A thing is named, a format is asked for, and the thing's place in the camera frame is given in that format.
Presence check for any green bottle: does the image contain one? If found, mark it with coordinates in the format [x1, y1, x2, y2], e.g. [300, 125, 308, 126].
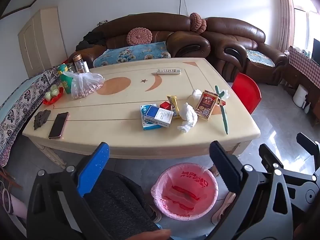
[58, 64, 75, 95]

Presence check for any red plastic stool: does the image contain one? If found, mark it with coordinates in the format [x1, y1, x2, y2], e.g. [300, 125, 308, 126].
[231, 73, 262, 114]

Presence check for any round pink cushion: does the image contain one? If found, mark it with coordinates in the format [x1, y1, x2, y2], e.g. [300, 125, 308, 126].
[127, 27, 153, 45]

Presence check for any red fruit tray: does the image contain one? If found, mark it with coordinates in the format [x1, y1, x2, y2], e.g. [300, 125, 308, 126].
[42, 85, 64, 105]

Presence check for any white remote control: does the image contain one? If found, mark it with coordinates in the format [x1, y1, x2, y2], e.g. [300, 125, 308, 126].
[156, 68, 181, 75]

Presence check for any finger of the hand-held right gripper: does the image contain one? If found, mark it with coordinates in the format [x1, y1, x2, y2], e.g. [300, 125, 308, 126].
[296, 132, 320, 174]
[259, 143, 288, 174]

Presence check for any brown leather armchair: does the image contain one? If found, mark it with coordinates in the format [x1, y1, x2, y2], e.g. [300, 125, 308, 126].
[201, 17, 288, 85]

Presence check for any glass bottle with gold cap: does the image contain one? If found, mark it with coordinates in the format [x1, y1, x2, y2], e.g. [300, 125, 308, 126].
[72, 54, 89, 73]

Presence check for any pink white shoe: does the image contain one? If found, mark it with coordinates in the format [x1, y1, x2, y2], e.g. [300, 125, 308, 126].
[211, 192, 237, 225]

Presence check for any person's left hand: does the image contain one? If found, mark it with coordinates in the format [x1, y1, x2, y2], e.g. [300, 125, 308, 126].
[129, 229, 172, 240]

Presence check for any brown leather sofa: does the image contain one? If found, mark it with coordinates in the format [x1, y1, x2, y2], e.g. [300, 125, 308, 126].
[69, 12, 211, 68]

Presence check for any blue floral blanket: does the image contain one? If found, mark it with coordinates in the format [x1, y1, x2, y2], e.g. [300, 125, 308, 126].
[93, 41, 172, 68]

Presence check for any clear bag of peanuts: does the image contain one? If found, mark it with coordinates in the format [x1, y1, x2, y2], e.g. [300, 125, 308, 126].
[62, 71, 105, 100]

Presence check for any window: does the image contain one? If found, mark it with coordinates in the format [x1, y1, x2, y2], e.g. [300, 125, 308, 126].
[292, 0, 320, 55]

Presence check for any smartphone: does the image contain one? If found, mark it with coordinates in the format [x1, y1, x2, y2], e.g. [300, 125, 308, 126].
[48, 112, 69, 139]

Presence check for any black monitor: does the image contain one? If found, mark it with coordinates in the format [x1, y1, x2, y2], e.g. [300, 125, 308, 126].
[312, 38, 320, 64]

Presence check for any crumpled clear plastic bag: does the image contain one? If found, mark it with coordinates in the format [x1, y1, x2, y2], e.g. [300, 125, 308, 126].
[191, 89, 230, 100]

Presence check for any red and gold box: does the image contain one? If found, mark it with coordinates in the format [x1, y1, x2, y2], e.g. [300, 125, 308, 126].
[195, 90, 219, 121]

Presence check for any pink cloth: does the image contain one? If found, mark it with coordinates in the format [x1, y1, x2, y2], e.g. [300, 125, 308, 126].
[0, 195, 28, 220]

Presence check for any checked tablecloth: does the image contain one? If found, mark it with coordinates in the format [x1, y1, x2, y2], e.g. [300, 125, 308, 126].
[289, 45, 320, 89]

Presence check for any green stick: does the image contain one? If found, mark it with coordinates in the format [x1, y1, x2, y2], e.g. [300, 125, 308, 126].
[214, 85, 229, 135]

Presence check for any blue cardboard box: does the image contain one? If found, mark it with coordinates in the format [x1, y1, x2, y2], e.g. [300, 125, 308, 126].
[140, 104, 163, 131]

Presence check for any pink lined trash bin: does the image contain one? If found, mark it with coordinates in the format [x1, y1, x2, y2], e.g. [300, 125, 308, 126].
[151, 163, 219, 221]

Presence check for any white and blue cigarette box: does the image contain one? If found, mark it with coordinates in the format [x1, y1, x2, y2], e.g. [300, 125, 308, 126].
[145, 106, 174, 126]

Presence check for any dark crumpled cloth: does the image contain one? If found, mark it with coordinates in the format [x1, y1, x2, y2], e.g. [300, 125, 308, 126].
[34, 110, 52, 130]

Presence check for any blue floral seat cover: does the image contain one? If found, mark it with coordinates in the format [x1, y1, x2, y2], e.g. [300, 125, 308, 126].
[246, 49, 275, 67]

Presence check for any white tissue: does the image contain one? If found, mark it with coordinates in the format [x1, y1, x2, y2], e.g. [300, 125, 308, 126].
[177, 102, 198, 133]

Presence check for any yellow snack wrapper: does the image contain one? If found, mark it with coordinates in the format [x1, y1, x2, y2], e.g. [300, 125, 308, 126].
[167, 95, 181, 119]

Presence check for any person's leg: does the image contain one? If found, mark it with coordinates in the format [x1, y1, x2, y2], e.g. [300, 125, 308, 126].
[84, 169, 160, 240]

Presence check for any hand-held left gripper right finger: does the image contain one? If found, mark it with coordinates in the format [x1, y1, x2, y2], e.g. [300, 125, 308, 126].
[205, 141, 293, 240]

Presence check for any white appliance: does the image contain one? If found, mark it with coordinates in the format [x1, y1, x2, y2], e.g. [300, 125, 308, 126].
[293, 84, 308, 108]

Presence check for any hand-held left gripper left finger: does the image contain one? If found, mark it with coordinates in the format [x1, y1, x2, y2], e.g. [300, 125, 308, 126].
[26, 142, 113, 240]

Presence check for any dark clothing pile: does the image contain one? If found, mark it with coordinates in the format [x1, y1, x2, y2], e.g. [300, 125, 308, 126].
[76, 31, 107, 51]

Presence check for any patterned bed sheet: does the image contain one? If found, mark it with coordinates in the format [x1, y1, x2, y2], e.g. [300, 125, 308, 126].
[0, 66, 63, 167]

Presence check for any beige curtain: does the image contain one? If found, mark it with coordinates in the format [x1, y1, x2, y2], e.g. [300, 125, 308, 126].
[277, 0, 297, 53]

